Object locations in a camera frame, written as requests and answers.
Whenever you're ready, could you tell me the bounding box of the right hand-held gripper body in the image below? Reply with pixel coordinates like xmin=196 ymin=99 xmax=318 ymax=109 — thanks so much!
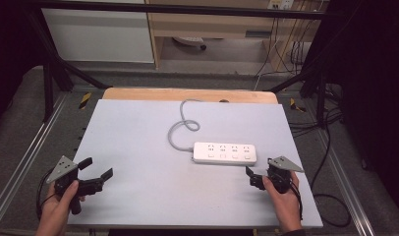
xmin=258 ymin=155 xmax=306 ymax=195

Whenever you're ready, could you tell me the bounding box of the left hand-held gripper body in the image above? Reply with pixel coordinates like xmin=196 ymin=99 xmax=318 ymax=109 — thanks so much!
xmin=45 ymin=155 xmax=105 ymax=216

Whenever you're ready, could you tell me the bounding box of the person's right hand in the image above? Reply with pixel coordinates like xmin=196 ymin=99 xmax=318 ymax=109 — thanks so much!
xmin=261 ymin=171 xmax=304 ymax=232

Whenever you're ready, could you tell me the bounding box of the person's left hand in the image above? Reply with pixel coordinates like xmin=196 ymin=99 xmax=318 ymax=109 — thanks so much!
xmin=36 ymin=180 xmax=87 ymax=230

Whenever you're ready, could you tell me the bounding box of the white power strip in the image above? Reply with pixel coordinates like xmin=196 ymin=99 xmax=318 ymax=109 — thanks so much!
xmin=192 ymin=141 xmax=258 ymax=166

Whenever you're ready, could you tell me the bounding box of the yellow black striped tape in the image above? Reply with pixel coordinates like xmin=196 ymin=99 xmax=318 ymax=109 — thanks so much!
xmin=78 ymin=91 xmax=93 ymax=110
xmin=289 ymin=97 xmax=308 ymax=113

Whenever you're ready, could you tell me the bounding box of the wooden table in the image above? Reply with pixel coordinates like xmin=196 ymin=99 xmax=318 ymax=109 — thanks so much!
xmin=101 ymin=87 xmax=280 ymax=105

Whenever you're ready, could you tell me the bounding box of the white cabinet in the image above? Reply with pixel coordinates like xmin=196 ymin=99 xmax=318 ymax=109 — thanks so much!
xmin=40 ymin=0 xmax=155 ymax=64

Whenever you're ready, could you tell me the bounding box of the office chair base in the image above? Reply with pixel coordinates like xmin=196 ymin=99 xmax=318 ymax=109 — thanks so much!
xmin=172 ymin=36 xmax=208 ymax=51

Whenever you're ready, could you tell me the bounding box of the wooden desk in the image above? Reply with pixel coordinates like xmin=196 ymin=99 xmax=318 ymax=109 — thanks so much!
xmin=144 ymin=0 xmax=323 ymax=71

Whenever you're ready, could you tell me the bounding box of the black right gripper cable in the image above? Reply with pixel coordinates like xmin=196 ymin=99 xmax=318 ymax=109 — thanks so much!
xmin=289 ymin=180 xmax=304 ymax=221

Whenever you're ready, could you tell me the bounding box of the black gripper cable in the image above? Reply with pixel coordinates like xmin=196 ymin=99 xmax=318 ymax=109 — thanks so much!
xmin=35 ymin=168 xmax=58 ymax=220
xmin=289 ymin=180 xmax=304 ymax=221

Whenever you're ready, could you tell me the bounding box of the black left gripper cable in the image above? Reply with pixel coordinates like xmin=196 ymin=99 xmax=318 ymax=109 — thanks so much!
xmin=35 ymin=168 xmax=58 ymax=220

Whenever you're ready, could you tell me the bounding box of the aluminium floor rail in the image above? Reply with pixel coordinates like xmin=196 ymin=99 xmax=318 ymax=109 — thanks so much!
xmin=0 ymin=92 xmax=69 ymax=227
xmin=314 ymin=127 xmax=376 ymax=236

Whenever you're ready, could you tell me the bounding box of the black floor cable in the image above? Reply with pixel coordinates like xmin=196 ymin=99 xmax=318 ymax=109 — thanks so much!
xmin=287 ymin=83 xmax=353 ymax=229

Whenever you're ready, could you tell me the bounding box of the grey power strip cable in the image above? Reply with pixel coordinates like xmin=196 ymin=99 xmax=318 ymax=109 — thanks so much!
xmin=167 ymin=98 xmax=201 ymax=153

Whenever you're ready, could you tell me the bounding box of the black metal frame leg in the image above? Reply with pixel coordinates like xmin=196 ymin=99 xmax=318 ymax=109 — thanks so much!
xmin=268 ymin=13 xmax=363 ymax=129
xmin=25 ymin=9 xmax=114 ymax=124

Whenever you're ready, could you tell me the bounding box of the hanging cable bundle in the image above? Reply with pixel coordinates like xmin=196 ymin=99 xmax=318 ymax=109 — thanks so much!
xmin=253 ymin=0 xmax=331 ymax=80

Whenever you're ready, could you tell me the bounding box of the white wall socket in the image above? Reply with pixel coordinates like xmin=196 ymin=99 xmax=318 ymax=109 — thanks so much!
xmin=267 ymin=0 xmax=294 ymax=10

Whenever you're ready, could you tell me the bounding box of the black metal frame bar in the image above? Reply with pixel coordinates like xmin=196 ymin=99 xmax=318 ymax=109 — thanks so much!
xmin=24 ymin=0 xmax=331 ymax=21

